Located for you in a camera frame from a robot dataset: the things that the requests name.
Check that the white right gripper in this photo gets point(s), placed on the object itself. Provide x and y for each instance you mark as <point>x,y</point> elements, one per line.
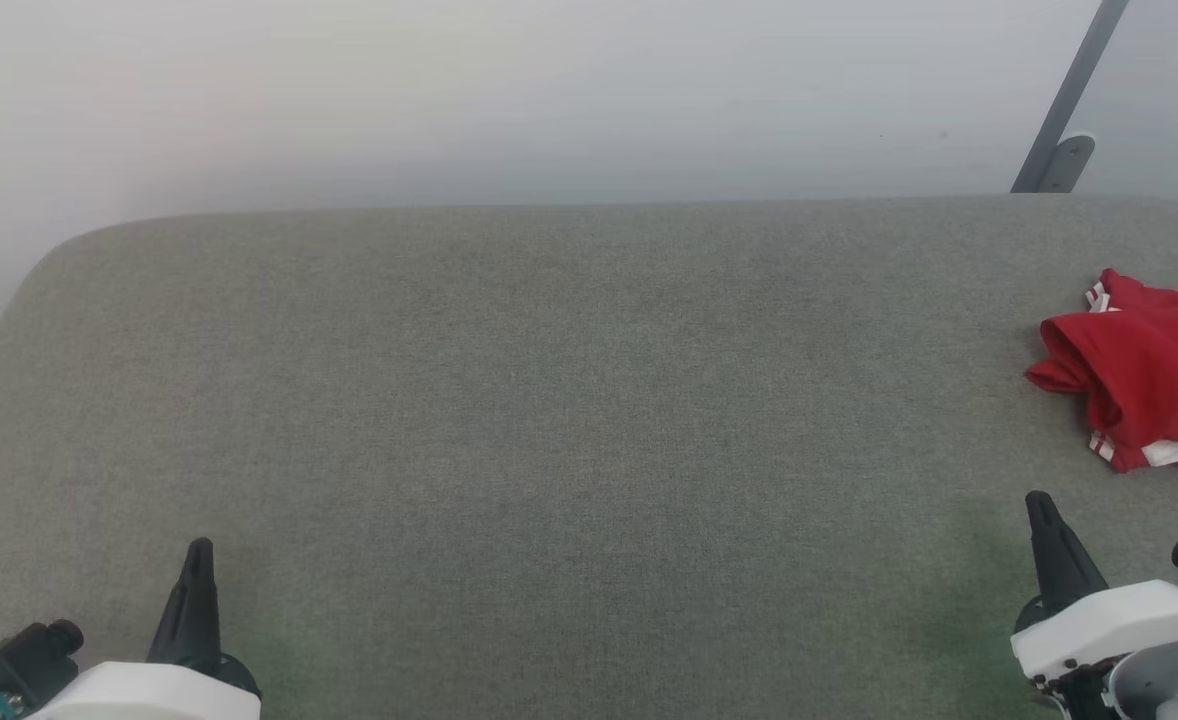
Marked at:
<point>1109,625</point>

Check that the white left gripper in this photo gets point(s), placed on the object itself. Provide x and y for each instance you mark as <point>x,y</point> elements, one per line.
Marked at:
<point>149,695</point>

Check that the red and white garment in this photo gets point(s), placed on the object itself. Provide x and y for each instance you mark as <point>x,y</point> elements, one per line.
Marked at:
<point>1149,370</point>

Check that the grey metal bar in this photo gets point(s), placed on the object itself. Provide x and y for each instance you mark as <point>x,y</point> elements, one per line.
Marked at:
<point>1079,70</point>

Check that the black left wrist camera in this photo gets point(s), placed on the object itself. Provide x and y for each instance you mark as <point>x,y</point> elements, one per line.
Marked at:
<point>24,655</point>

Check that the grey metal bar bracket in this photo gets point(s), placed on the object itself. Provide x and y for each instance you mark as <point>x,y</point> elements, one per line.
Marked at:
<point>1069,160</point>

